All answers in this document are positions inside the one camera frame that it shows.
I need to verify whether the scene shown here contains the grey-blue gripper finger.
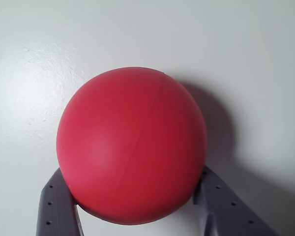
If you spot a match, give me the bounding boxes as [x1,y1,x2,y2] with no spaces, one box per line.
[36,167,84,236]
[193,164,281,236]

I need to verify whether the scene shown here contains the red ball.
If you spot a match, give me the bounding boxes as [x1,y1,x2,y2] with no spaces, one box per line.
[56,66,208,226]

